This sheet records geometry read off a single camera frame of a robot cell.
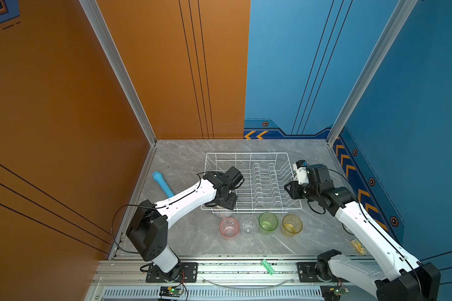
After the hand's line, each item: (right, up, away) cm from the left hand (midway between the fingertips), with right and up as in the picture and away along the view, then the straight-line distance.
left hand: (226, 200), depth 84 cm
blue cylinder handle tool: (-37, +9, +16) cm, 42 cm away
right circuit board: (+41, -32, -13) cm, 54 cm away
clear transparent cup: (+10, -11, +1) cm, 15 cm away
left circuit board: (-21, -32, -13) cm, 40 cm away
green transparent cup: (+19, -11, +1) cm, 22 cm away
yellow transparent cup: (+30, -12, +1) cm, 32 cm away
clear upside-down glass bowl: (-2, -6, +1) cm, 7 cm away
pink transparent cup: (+1, -12, 0) cm, 12 cm away
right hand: (+26, +7, -5) cm, 27 cm away
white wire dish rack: (+21, +9, +19) cm, 29 cm away
